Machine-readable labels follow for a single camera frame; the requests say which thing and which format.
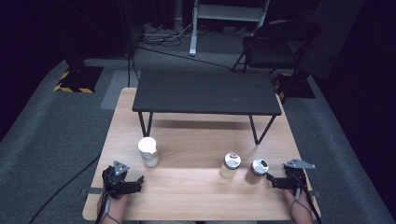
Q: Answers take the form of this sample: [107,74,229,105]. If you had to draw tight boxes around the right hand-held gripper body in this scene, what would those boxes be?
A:
[283,158,316,190]

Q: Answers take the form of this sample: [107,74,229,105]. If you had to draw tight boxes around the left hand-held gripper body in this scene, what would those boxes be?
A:
[102,161,131,200]

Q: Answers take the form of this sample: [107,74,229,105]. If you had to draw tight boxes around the silver-lidded jar brown powder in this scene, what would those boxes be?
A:
[244,158,270,186]

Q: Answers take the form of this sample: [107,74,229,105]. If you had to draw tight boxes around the white-lidded glass jar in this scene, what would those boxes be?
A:
[137,136,160,168]

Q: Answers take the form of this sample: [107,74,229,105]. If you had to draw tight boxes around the silver-lidded jar yellow powder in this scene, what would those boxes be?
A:
[219,152,242,180]

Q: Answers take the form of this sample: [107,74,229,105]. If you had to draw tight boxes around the black shelf with metal legs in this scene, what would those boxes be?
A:
[132,69,283,146]

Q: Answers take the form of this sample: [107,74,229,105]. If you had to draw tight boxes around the person's right hand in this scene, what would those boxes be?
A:
[283,188,309,209]

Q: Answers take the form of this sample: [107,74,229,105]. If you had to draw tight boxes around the person's left hand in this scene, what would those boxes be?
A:
[99,194,129,216]

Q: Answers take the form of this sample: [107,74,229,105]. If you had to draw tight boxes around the person's beige trousers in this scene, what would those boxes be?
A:
[139,220,258,224]

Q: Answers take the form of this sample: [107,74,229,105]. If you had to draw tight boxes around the black stand base hazard stripes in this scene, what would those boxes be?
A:
[274,72,317,105]
[53,60,105,94]

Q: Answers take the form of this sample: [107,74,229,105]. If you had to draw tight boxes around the black folding chair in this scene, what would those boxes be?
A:
[232,19,323,78]

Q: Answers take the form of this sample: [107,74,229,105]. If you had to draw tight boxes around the black upright pole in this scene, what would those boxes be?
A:
[120,0,140,89]

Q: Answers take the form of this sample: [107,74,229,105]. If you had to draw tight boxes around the left hand-held gripper cable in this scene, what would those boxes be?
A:
[94,190,112,224]

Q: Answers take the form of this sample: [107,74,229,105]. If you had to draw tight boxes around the hand-held gripper cable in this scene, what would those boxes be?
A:
[289,174,322,224]
[94,190,112,224]

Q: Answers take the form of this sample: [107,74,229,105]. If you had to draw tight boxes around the right hand-held gripper cable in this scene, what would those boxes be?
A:
[289,174,322,224]

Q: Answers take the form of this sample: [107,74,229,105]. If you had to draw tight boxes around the long black floor cable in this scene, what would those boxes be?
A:
[138,45,235,72]

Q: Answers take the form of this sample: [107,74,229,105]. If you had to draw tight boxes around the bundle of floor cables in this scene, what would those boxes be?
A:
[136,21,194,49]

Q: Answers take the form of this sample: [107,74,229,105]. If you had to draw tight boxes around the white metal stand frame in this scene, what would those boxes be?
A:
[189,0,271,58]

